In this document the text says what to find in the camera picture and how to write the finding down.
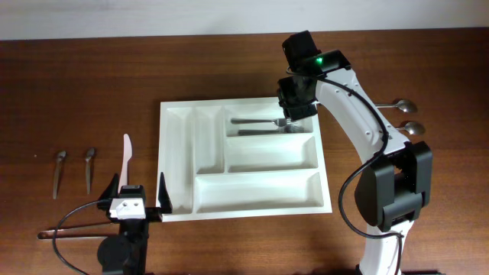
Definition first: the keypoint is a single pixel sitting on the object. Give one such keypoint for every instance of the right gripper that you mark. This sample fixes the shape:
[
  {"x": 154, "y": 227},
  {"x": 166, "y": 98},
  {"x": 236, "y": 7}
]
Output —
[{"x": 289, "y": 107}]

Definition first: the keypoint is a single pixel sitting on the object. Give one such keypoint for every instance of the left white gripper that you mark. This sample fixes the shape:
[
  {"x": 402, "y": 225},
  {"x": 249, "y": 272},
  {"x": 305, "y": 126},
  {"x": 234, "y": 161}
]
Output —
[{"x": 155, "y": 213}]

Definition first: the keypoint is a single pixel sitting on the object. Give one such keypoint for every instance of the steel tablespoon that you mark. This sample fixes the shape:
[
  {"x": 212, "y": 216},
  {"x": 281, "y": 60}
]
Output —
[
  {"x": 412, "y": 128},
  {"x": 404, "y": 105}
]

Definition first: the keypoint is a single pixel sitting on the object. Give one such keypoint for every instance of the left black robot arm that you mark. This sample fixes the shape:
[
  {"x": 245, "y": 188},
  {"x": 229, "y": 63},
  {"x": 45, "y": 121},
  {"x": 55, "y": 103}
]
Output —
[{"x": 126, "y": 252}]

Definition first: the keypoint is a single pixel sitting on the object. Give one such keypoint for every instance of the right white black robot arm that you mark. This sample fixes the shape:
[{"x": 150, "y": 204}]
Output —
[{"x": 381, "y": 199}]

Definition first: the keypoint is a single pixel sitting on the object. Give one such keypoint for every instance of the pink plastic knife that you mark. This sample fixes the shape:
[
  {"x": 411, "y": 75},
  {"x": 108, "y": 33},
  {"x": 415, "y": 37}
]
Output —
[{"x": 127, "y": 155}]

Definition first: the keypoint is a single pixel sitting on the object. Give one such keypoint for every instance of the steel tongs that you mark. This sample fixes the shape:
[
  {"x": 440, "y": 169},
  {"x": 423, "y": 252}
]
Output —
[{"x": 90, "y": 231}]

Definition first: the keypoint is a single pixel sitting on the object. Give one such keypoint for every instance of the right small steel teaspoon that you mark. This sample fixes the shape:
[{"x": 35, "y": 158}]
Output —
[{"x": 88, "y": 170}]

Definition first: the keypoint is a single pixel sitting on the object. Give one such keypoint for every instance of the small steel teaspoon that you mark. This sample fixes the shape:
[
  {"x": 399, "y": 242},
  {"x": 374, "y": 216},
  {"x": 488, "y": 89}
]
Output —
[
  {"x": 88, "y": 170},
  {"x": 57, "y": 172}
]

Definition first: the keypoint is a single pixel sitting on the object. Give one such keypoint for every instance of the left small steel teaspoon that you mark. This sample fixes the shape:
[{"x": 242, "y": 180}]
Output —
[{"x": 57, "y": 172}]

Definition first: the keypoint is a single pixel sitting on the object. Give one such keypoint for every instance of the white plastic cutlery tray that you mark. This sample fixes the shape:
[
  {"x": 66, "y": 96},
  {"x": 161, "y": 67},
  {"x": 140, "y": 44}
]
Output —
[{"x": 213, "y": 173}]

